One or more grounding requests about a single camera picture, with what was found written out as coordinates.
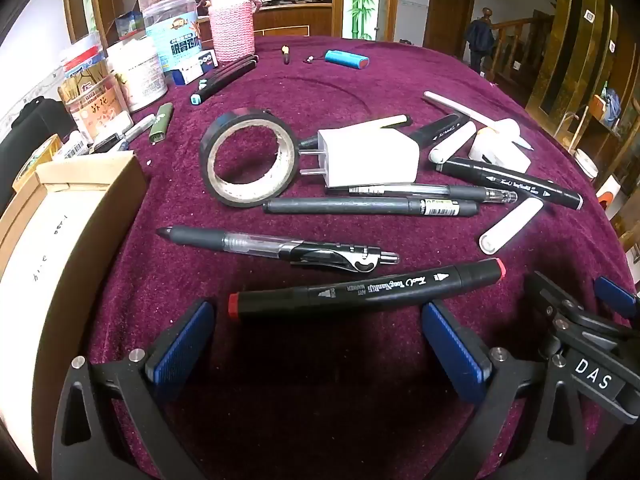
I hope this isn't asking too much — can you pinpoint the long white stylus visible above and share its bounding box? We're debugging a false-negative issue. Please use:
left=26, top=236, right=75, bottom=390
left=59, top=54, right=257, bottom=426
left=422, top=91, right=533, bottom=148

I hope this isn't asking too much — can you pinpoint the white paper cup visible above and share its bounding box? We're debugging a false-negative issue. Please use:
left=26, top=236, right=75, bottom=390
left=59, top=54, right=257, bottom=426
left=574, top=149, right=600, bottom=181

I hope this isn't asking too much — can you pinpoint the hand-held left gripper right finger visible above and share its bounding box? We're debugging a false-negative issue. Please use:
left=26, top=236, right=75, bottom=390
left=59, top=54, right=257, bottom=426
left=421, top=300, right=586, bottom=480

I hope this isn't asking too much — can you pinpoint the clear gel pen black clip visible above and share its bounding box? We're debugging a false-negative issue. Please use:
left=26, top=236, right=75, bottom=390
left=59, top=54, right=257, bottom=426
left=156, top=226, right=401, bottom=275

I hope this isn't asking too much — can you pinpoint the white plug charger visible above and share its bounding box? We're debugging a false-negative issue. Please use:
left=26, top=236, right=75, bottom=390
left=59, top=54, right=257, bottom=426
left=298, top=126, right=421, bottom=188

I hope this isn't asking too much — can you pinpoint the wooden door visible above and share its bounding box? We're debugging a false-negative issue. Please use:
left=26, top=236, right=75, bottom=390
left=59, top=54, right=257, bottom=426
left=424, top=0, right=480, bottom=51

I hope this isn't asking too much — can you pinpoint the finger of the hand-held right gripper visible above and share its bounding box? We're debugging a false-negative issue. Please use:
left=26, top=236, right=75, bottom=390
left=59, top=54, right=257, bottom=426
left=524, top=271, right=586, bottom=321
left=594, top=275, right=640, bottom=317

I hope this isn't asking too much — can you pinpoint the black marker with white cap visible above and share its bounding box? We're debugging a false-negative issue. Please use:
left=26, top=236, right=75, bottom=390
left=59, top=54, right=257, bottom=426
left=435, top=157, right=584, bottom=212

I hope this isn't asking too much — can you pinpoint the white folding plug adapter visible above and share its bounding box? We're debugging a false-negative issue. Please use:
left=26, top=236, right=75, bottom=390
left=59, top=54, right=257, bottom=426
left=468, top=119, right=532, bottom=173

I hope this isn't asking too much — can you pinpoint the maroon velvet tablecloth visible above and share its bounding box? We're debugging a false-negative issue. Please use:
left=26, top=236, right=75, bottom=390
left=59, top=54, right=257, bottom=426
left=87, top=35, right=640, bottom=480

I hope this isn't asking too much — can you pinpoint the grey pen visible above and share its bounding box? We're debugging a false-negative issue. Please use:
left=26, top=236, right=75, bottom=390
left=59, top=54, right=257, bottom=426
left=262, top=196, right=480, bottom=218

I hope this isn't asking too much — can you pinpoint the white tube with dark end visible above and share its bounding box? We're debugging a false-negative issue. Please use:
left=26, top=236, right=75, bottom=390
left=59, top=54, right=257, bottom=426
left=428, top=121, right=477, bottom=164

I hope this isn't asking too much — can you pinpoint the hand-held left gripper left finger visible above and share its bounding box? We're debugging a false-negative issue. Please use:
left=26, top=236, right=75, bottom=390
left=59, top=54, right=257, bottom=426
left=52, top=300, right=216, bottom=480

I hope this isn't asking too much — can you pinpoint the toothpick jar with red lid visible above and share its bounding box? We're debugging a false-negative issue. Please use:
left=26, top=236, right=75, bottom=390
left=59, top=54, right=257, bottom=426
left=57, top=32, right=133, bottom=143

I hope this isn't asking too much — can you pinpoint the wooden stair railing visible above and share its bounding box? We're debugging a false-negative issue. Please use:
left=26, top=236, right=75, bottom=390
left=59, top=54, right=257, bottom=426
left=487, top=10, right=556, bottom=86

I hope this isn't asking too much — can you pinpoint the blue lighter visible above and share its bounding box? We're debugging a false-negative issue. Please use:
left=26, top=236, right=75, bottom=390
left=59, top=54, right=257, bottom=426
left=325, top=50, right=372, bottom=68

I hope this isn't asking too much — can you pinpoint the white barcoded tube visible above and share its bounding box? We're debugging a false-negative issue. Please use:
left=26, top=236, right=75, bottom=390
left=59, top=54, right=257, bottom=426
left=55, top=130, right=93, bottom=161

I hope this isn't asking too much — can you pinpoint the green lighter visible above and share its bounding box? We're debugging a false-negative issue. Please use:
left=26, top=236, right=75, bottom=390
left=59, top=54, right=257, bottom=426
left=149, top=102, right=175, bottom=145

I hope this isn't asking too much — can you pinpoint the black tape roll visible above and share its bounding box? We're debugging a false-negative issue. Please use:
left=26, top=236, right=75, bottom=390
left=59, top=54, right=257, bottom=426
left=199, top=109, right=300, bottom=209

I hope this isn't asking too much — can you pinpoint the bamboo painted panel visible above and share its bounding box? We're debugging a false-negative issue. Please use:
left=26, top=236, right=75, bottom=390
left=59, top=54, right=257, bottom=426
left=342, top=0, right=383, bottom=43

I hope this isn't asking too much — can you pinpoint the wooden counter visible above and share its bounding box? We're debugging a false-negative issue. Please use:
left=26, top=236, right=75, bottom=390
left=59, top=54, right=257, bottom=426
left=252, top=2, right=333, bottom=37

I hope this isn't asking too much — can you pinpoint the black gel pen clear tip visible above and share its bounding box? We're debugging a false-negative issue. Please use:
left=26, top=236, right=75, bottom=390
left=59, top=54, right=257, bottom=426
left=325, top=184, right=518, bottom=206

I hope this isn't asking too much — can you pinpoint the black marker with red caps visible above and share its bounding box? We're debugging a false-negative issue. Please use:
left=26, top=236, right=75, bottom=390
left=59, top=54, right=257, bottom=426
left=227, top=257, right=507, bottom=322

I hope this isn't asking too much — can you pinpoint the shallow cardboard box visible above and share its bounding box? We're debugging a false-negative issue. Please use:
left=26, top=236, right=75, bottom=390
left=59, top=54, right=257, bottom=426
left=0, top=152, right=148, bottom=471

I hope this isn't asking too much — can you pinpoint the white jar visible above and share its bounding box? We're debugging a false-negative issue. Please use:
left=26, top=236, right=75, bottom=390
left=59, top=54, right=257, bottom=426
left=106, top=35, right=169, bottom=113

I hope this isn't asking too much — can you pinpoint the small blue white box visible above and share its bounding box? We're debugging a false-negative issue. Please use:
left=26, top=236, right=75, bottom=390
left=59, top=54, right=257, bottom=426
left=172, top=50, right=218, bottom=86

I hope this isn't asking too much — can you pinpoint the silver marker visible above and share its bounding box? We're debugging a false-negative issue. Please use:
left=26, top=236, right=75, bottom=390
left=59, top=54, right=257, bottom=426
left=117, top=114, right=157, bottom=143

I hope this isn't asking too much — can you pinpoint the black sofa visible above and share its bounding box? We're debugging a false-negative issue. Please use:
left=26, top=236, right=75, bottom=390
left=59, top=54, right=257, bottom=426
left=0, top=97, right=76, bottom=211

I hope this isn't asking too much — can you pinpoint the black marker with green cap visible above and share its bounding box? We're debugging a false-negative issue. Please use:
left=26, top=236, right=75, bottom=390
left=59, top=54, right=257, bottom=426
left=189, top=60, right=256, bottom=107

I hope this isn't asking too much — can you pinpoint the bottle in pink knit sleeve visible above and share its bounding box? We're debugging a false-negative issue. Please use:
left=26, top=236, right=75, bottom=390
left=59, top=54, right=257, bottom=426
left=207, top=0, right=263, bottom=63

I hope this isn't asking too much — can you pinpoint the clear jar with red lid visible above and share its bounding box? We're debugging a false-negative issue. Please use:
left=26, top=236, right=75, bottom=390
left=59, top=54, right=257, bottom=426
left=136, top=0, right=203, bottom=73

